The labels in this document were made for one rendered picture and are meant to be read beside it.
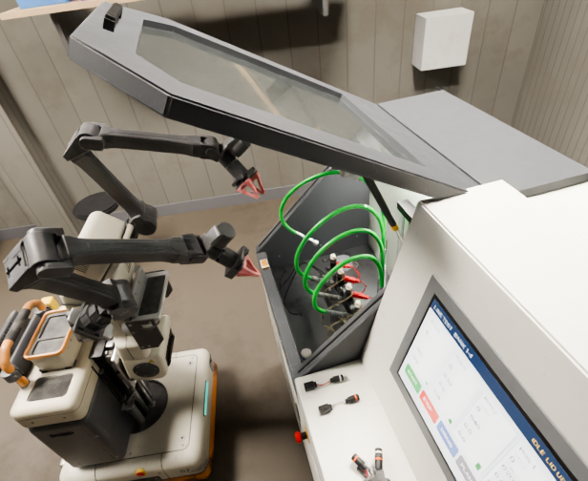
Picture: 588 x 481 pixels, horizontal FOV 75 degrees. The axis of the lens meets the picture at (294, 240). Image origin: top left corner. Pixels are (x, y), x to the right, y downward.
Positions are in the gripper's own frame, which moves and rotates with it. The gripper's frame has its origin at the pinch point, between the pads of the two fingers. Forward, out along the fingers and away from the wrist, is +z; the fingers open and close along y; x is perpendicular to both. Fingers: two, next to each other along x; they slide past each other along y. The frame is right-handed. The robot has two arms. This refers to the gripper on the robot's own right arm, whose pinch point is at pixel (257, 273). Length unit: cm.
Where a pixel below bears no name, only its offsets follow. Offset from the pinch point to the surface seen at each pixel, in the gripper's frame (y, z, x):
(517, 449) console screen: 47, 28, -61
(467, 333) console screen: 49, 20, -42
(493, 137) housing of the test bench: 74, 35, 23
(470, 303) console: 53, 17, -39
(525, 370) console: 56, 21, -53
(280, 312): -15.9, 20.6, 4.6
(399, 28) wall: 74, 55, 243
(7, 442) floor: -200, -34, 1
